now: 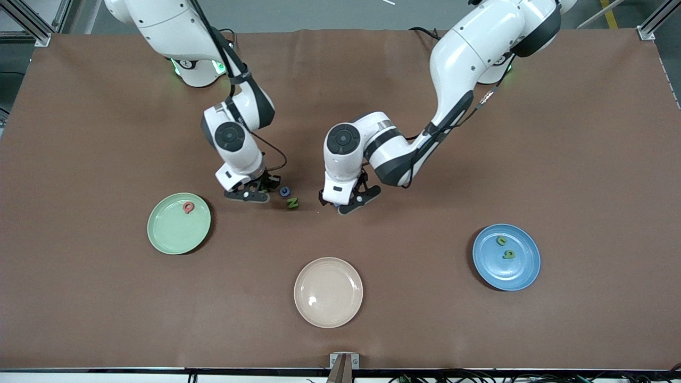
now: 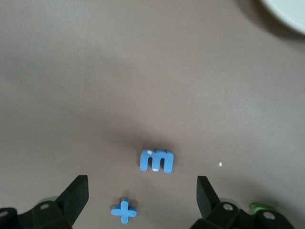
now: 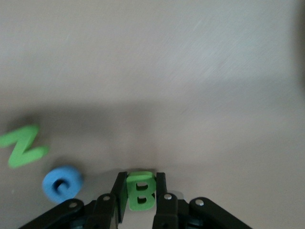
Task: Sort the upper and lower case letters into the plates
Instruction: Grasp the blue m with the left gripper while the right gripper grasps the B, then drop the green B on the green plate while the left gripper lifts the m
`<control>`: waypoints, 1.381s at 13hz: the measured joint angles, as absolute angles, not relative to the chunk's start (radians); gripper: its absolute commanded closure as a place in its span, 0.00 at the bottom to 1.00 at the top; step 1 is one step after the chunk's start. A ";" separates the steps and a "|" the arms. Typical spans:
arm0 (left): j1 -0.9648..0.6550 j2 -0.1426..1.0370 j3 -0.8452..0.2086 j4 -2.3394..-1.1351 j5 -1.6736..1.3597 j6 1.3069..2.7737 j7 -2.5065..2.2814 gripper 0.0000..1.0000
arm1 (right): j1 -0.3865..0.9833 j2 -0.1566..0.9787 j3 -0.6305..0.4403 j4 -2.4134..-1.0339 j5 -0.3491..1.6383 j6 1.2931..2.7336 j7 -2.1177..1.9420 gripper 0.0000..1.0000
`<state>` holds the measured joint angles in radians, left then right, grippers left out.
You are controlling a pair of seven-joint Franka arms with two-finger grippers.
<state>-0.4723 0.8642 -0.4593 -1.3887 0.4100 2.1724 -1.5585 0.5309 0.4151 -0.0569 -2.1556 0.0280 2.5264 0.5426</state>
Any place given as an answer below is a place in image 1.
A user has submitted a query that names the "brown camera post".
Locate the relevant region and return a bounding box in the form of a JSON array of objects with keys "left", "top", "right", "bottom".
[{"left": 326, "top": 355, "right": 354, "bottom": 383}]

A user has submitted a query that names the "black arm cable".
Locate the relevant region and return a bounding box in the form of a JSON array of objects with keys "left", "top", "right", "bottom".
[
  {"left": 189, "top": 0, "right": 288, "bottom": 173},
  {"left": 402, "top": 53, "right": 517, "bottom": 188}
]

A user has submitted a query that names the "brown table cloth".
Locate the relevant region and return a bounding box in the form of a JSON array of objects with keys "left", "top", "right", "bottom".
[{"left": 0, "top": 28, "right": 681, "bottom": 370}]

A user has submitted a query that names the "blue plate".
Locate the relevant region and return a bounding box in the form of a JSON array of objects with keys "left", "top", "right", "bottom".
[{"left": 472, "top": 223, "right": 541, "bottom": 292}]

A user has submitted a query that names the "green plate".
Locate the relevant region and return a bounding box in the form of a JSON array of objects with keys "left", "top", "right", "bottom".
[{"left": 147, "top": 192, "right": 212, "bottom": 255}]

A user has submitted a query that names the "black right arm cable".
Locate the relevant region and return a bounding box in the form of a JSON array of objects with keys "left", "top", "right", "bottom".
[{"left": 189, "top": 0, "right": 288, "bottom": 173}]

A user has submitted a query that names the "beige plate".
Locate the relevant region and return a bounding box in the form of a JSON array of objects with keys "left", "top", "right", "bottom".
[{"left": 294, "top": 257, "right": 364, "bottom": 329}]

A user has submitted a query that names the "grey metal bracket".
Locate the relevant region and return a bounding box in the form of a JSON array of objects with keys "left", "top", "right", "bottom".
[{"left": 329, "top": 352, "right": 360, "bottom": 370}]

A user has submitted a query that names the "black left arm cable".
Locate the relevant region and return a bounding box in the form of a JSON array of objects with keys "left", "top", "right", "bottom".
[{"left": 402, "top": 53, "right": 517, "bottom": 188}]

